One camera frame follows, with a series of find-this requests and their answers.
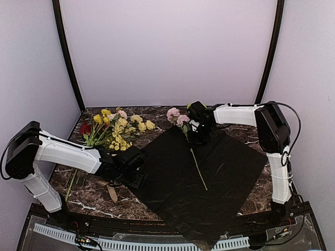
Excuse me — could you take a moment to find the yellow fake flower stem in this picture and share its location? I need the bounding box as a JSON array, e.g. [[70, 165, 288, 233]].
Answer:
[[86, 115, 104, 146], [101, 109, 111, 126]]

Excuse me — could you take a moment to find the red fake rose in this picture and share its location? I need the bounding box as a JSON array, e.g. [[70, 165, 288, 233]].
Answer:
[[80, 122, 92, 136]]

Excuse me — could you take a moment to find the small yellow blossom spray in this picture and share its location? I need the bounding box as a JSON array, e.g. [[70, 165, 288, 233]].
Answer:
[[65, 129, 133, 202]]

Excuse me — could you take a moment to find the black frame post left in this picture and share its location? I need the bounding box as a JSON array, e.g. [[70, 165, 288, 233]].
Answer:
[[52, 0, 86, 113]]

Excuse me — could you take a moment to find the pink fake flower stem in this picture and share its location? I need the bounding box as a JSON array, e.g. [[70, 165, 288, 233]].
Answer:
[[166, 107, 208, 191], [107, 107, 128, 121]]

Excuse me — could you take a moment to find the right circuit board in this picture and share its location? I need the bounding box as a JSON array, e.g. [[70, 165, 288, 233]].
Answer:
[[272, 228, 290, 240]]

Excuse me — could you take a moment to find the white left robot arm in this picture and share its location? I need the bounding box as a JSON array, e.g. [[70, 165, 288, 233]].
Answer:
[[1, 121, 147, 228]]

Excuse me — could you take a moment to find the white cable duct strip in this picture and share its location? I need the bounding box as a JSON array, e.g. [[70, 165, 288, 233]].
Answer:
[[33, 223, 250, 251]]

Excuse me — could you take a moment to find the black front rail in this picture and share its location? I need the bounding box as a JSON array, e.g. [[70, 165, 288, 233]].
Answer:
[[69, 212, 272, 235]]

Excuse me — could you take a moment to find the black frame post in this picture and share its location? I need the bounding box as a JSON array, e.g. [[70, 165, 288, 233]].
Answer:
[[52, 0, 86, 113], [254, 0, 285, 104]]

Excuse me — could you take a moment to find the black frame post right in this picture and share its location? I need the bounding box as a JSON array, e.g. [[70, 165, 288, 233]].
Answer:
[[254, 0, 285, 104]]

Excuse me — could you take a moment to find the circuit board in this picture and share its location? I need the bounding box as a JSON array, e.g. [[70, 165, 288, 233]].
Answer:
[[272, 228, 290, 240], [74, 234, 98, 248]]

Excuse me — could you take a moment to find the black wrapping paper sheet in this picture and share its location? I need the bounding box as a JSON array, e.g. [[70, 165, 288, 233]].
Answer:
[[132, 127, 267, 250]]

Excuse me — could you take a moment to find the left circuit board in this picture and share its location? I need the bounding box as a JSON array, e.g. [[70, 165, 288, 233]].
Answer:
[[74, 234, 98, 248]]

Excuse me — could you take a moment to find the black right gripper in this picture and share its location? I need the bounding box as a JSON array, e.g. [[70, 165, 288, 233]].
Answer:
[[187, 123, 215, 147]]

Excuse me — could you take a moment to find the beige ribbon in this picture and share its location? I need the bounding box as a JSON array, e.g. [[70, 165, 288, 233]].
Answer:
[[97, 180, 122, 203]]

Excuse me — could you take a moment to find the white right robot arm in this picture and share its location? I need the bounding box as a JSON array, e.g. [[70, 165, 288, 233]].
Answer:
[[187, 101, 292, 205]]

